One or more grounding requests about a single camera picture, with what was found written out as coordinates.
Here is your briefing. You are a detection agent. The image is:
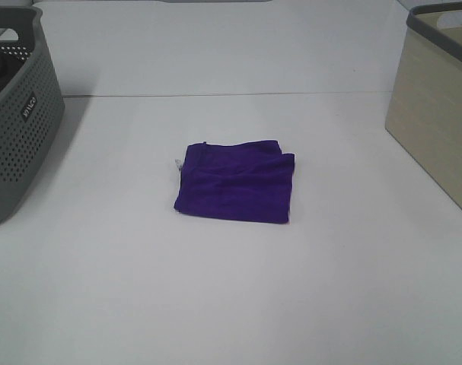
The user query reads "folded purple towel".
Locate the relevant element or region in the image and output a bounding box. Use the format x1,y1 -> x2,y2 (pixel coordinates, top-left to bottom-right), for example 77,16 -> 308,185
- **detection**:
174,140 -> 295,224

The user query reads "beige basket with grey rim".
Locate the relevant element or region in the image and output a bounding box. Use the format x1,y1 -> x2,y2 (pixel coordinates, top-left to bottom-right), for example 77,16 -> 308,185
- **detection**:
385,2 -> 462,210

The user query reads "grey perforated plastic basket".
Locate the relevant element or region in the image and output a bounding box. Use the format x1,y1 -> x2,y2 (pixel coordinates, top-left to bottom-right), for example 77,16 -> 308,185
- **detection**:
0,6 -> 65,223

